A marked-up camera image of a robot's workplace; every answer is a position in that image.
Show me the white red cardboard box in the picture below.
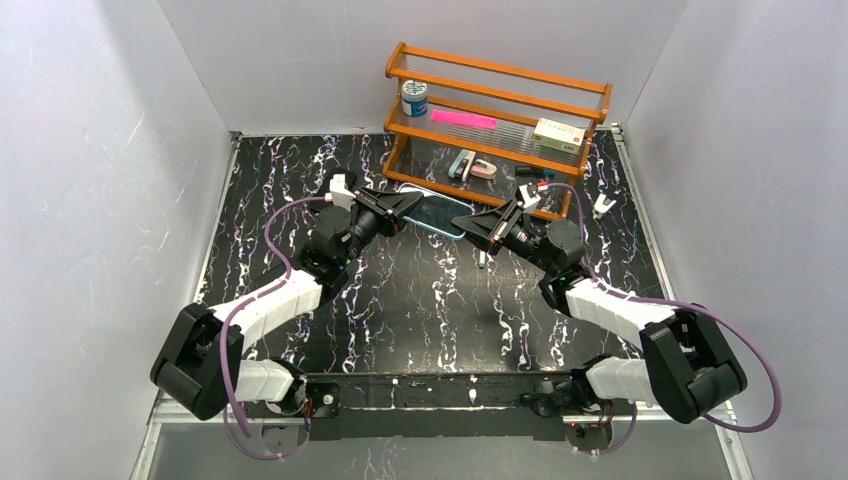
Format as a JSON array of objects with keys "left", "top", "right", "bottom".
[{"left": 532, "top": 118, "right": 586, "bottom": 154}]

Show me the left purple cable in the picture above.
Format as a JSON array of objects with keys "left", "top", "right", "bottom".
[{"left": 219, "top": 195, "right": 333, "bottom": 462}]

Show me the pink flat ruler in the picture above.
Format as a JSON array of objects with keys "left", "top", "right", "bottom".
[{"left": 431, "top": 109, "right": 497, "bottom": 130}]

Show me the blue white round jar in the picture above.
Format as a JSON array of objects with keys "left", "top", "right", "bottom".
[{"left": 400, "top": 80, "right": 428, "bottom": 118}]

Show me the orange wooden two-tier shelf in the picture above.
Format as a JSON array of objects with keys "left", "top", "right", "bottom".
[{"left": 382, "top": 42, "right": 613, "bottom": 206}]

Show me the pink white stapler on shelf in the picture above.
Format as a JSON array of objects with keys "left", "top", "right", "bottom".
[{"left": 469, "top": 160, "right": 498, "bottom": 180}]

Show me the black blue marker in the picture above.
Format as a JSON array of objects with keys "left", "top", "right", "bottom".
[{"left": 514, "top": 165, "right": 556, "bottom": 181}]

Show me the white staple remover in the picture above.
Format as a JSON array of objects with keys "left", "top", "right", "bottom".
[{"left": 593, "top": 193, "right": 617, "bottom": 220}]

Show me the teal white stapler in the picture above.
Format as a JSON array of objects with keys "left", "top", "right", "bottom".
[{"left": 448, "top": 149, "right": 476, "bottom": 182}]

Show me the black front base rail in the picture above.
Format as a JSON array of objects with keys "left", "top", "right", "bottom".
[{"left": 306, "top": 372, "right": 588, "bottom": 441}]

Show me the phone with black screen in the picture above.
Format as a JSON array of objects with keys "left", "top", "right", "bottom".
[{"left": 402, "top": 186, "right": 474, "bottom": 234}]

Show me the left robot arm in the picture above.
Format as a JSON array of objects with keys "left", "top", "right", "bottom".
[{"left": 150, "top": 188, "right": 425, "bottom": 429}]

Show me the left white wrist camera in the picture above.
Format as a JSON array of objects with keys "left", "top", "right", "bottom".
[{"left": 324, "top": 173, "right": 356, "bottom": 212}]

